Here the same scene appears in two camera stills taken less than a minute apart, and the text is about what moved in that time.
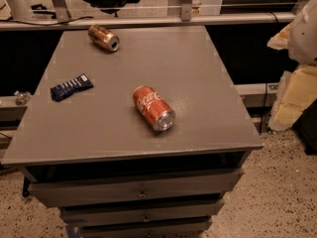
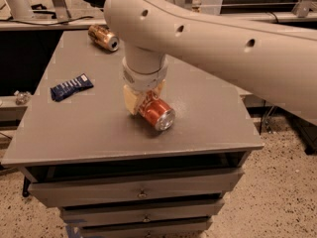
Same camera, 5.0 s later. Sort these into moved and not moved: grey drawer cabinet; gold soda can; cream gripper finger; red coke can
Moved: cream gripper finger
Not moved: gold soda can; grey drawer cabinet; red coke can
